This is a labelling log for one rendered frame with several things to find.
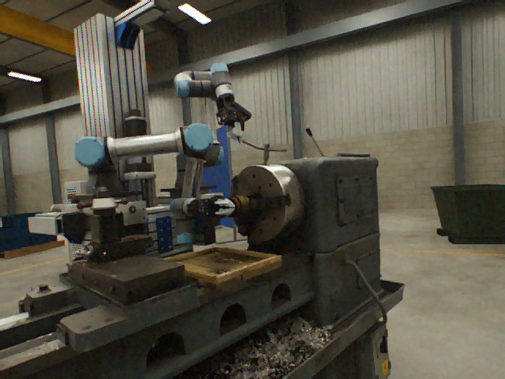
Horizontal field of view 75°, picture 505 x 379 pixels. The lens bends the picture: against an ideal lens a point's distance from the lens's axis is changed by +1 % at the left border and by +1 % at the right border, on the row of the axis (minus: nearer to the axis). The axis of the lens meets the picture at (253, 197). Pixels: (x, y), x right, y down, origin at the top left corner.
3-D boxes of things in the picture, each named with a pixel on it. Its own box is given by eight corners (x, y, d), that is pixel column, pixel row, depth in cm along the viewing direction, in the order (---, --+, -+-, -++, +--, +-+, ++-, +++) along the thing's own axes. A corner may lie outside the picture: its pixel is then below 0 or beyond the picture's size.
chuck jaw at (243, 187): (253, 200, 137) (241, 178, 141) (259, 193, 134) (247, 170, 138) (234, 202, 129) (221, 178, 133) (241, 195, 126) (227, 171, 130)
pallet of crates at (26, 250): (39, 245, 753) (35, 211, 749) (65, 245, 726) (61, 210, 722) (-21, 258, 640) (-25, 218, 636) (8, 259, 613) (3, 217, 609)
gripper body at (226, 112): (218, 126, 138) (211, 100, 140) (233, 128, 145) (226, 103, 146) (230, 118, 133) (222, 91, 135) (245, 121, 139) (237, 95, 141)
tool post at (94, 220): (116, 238, 102) (114, 207, 102) (127, 240, 97) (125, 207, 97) (91, 243, 97) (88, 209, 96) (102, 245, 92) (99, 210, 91)
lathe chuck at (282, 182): (241, 229, 152) (245, 161, 146) (297, 247, 131) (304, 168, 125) (227, 231, 145) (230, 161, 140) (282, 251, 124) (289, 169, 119)
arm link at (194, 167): (187, 129, 155) (172, 231, 156) (187, 125, 144) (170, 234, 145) (211, 134, 157) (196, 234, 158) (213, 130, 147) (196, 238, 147)
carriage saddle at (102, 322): (121, 276, 116) (119, 260, 115) (202, 305, 84) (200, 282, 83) (18, 304, 94) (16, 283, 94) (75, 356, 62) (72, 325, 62)
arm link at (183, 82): (170, 69, 184) (177, 75, 141) (189, 70, 187) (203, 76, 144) (171, 91, 188) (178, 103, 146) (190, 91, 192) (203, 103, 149)
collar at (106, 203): (112, 207, 102) (110, 197, 102) (123, 207, 96) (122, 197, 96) (84, 209, 96) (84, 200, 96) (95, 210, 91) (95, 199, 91)
